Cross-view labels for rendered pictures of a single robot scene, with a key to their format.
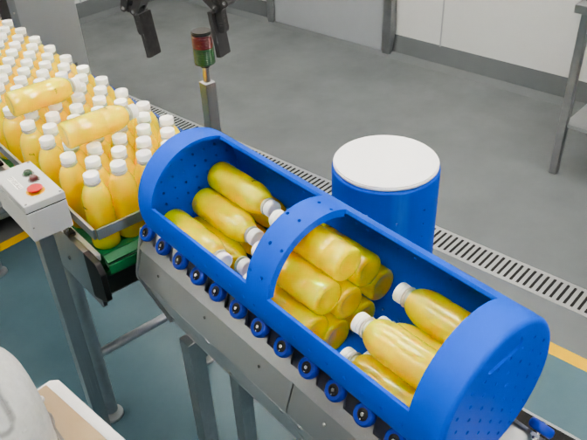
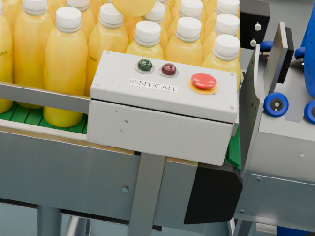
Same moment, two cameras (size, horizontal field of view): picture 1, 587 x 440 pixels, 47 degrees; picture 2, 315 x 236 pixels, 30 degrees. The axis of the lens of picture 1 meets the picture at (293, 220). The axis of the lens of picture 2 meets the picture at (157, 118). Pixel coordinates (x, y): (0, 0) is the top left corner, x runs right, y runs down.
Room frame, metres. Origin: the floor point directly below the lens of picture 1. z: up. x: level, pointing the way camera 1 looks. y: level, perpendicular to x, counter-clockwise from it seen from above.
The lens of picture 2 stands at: (0.97, 1.18, 1.55)
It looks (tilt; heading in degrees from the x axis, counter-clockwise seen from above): 37 degrees down; 309
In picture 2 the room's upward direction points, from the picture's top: 10 degrees clockwise
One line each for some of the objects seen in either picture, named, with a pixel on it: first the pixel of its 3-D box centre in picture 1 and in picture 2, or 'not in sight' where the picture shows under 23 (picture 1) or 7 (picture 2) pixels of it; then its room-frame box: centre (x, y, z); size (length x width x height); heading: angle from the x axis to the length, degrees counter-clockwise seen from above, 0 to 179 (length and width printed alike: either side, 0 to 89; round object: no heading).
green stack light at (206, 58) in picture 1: (203, 54); not in sight; (1.95, 0.24, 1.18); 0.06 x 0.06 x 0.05
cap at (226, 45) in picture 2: (91, 176); (227, 45); (1.42, 0.48, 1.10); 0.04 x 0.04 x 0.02
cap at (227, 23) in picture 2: (118, 166); (227, 23); (1.46, 0.43, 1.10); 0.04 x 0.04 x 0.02
